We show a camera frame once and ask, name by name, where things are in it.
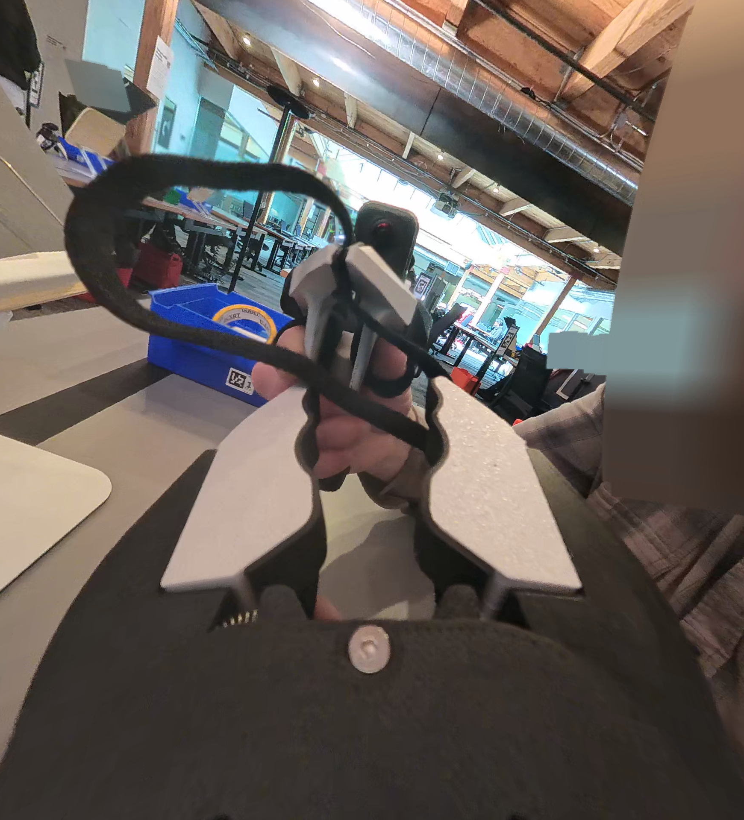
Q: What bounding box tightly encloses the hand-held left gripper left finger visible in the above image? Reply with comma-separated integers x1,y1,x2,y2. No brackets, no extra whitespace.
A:
160,384,329,619

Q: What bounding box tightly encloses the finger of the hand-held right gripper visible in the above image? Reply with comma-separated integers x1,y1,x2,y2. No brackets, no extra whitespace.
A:
288,245,350,367
345,245,420,390

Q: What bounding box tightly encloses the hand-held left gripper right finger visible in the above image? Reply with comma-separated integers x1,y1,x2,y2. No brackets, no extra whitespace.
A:
413,377,584,622

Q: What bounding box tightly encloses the black fabric strap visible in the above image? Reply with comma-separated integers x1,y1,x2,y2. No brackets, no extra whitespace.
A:
64,154,453,462

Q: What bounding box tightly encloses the person's right hand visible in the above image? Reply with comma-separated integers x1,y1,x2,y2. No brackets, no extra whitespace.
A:
251,325,429,508

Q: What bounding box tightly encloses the yellow tape roll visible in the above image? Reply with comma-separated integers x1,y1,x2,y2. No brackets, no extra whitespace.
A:
213,304,278,343

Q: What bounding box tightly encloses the blue plastic bin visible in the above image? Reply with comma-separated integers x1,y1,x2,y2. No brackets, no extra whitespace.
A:
147,282,296,407

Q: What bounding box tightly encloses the black pole stand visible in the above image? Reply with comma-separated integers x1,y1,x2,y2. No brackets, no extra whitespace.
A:
227,85,313,294

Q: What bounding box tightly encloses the person's plaid shirt torso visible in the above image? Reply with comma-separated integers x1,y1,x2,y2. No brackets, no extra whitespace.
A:
513,384,744,820

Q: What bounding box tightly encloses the white display stand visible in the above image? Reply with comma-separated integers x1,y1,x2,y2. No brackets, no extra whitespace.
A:
0,19,113,625

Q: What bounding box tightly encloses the white paper notice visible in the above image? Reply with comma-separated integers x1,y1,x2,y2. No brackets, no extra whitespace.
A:
149,35,174,91

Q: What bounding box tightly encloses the silver ventilation duct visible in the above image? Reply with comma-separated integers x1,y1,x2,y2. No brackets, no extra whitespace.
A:
359,32,642,206

